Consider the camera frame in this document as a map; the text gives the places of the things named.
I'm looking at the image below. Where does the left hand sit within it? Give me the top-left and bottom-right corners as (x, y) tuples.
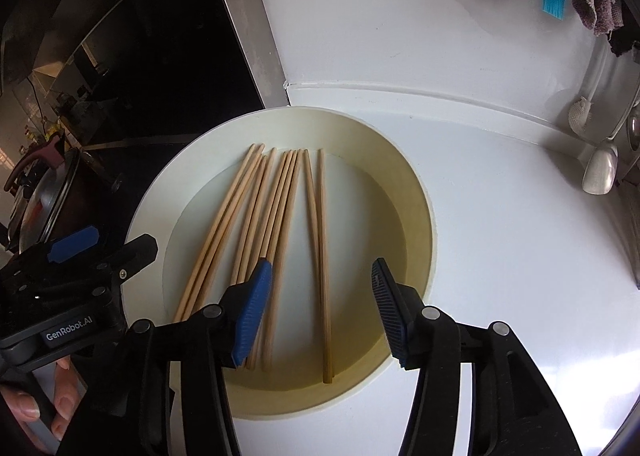
(1, 356), (81, 455)

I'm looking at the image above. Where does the black hanging cloth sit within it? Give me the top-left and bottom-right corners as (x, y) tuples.
(608, 26), (639, 57)

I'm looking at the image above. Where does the wooden chopstick one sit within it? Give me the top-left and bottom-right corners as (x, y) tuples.
(188, 164), (258, 318)

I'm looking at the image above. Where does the wooden chopstick seven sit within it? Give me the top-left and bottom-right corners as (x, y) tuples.
(262, 149), (303, 372)

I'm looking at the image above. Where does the wooden chopstick two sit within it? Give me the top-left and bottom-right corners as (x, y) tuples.
(235, 148), (290, 283)

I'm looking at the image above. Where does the wooden chopstick four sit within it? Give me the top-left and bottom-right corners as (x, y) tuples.
(230, 148), (276, 285)

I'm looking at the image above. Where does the steel ladle hanging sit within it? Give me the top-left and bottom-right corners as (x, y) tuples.
(626, 104), (640, 153)

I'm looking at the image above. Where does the wooden chopstick five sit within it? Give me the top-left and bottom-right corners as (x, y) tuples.
(245, 150), (297, 370)

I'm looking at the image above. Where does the wooden chopstick three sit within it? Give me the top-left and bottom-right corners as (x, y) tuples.
(188, 152), (269, 316)

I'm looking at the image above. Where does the blue wall hook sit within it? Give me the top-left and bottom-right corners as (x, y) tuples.
(541, 0), (565, 20)

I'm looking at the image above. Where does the white dish brush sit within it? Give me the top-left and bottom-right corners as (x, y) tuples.
(567, 36), (611, 138)

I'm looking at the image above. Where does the wooden chopstick eight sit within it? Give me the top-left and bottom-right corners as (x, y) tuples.
(303, 149), (321, 285)

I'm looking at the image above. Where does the wooden chopstick six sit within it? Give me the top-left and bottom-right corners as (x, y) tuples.
(246, 150), (297, 369)

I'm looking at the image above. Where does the wooden chopstick ten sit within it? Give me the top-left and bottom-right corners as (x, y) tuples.
(172, 144), (264, 323)

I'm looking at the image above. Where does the steel spatula hanging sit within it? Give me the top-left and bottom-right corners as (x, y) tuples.
(582, 87), (639, 196)

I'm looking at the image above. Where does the steel pot with lid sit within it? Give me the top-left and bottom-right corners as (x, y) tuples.
(3, 134), (88, 253)

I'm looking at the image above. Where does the white round bowl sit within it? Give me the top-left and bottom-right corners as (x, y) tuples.
(122, 107), (434, 420)

